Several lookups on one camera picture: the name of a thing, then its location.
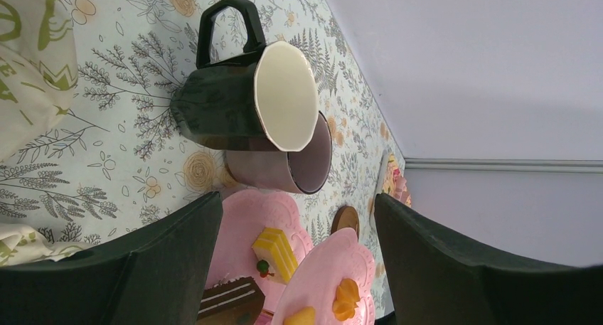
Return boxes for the black mug white inside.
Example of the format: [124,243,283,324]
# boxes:
[170,0,319,151]

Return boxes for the floral yellow tray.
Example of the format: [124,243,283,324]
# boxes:
[369,150,412,228]

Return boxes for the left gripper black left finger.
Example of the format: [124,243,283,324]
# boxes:
[1,192,223,324]

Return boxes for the orange flower cookie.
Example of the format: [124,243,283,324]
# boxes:
[332,278,361,321]

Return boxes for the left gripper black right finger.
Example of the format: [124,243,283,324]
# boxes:
[374,193,602,324]

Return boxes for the pink three-tier cake stand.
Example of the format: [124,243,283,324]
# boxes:
[206,189,375,324]

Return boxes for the orange fish shaped cookie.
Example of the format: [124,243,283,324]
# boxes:
[283,307,316,325]

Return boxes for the floral grey tablecloth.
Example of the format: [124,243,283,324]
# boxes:
[1,0,400,316]

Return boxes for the brown wooden saucer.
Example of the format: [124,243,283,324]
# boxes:
[330,206,360,238]

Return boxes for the dark purple cup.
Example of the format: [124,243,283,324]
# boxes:
[225,112,333,195]

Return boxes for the yellow cake slice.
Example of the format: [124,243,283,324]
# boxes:
[251,228,298,284]

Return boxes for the cream green patterned cloth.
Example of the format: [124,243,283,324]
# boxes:
[1,0,92,267]

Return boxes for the chocolate cake slice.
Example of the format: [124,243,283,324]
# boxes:
[196,277,265,325]

